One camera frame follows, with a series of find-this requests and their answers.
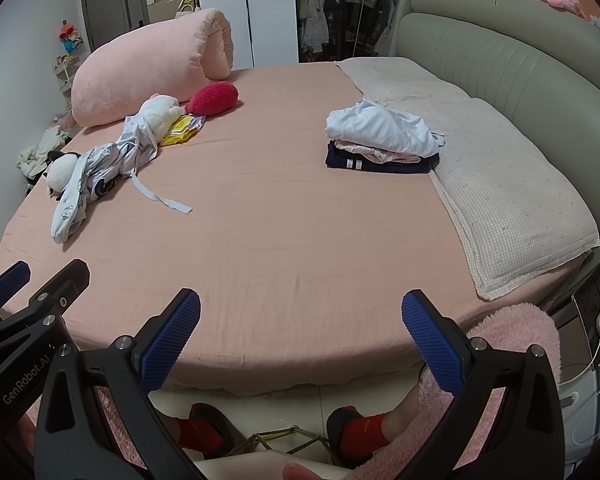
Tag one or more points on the pink round bed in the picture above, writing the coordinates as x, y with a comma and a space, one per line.
280, 210

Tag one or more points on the navy striped folded garment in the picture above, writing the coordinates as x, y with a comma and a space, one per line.
380, 167

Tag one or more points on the heap of white clothes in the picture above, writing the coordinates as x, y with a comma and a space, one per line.
37, 152

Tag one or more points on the beige cabinet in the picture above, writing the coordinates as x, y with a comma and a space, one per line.
170, 10

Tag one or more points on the pale pink folded garment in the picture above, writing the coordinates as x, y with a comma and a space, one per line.
375, 154

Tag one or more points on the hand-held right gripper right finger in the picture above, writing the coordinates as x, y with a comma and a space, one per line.
430, 340

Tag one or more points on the white wardrobe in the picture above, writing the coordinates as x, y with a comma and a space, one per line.
270, 10

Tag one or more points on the grey padded headboard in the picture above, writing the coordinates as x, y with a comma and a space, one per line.
505, 60

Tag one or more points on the red sock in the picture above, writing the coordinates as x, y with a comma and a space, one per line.
362, 430
197, 432

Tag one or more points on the beige pillow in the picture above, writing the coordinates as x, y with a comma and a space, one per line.
505, 200

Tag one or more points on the pale grey garment with ribbons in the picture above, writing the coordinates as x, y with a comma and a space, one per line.
137, 142

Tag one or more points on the person's right leg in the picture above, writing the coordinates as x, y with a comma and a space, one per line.
400, 415

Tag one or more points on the person's right hand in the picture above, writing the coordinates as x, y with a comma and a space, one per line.
305, 472

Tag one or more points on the dark glass wardrobe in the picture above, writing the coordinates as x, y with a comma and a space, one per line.
340, 10

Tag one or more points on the pink fluffy robe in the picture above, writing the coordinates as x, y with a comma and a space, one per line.
510, 340

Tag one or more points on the grey door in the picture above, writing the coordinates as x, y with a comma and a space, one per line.
110, 5

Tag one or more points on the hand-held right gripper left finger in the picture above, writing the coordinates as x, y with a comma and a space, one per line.
172, 340

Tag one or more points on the panda plush toy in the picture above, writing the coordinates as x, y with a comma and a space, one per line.
60, 170

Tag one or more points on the pink rolled duvet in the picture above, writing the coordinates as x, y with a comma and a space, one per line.
145, 60

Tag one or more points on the row of hanging clothes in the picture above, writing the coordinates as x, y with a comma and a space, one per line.
312, 5

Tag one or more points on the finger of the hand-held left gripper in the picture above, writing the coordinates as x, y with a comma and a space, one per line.
7, 285
70, 280

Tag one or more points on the white plush toy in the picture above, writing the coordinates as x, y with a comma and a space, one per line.
160, 112

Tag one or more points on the white shelf rack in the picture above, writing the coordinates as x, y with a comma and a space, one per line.
65, 77

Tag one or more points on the white bedside cabinet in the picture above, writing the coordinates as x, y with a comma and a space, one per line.
575, 390

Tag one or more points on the yellow wipes packet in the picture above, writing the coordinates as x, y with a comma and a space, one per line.
180, 130

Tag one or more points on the dark bedside device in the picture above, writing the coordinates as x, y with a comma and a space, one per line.
592, 300

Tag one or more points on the light blue printed pyjama pants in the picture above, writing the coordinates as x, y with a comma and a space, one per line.
67, 210
100, 165

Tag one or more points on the white folded garment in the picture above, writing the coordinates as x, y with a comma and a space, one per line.
380, 127

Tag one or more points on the red plush toy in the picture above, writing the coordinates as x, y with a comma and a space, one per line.
212, 97

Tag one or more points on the red and blue plush doll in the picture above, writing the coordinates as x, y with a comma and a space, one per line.
69, 35

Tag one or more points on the black slipper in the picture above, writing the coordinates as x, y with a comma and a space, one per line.
336, 427
220, 425

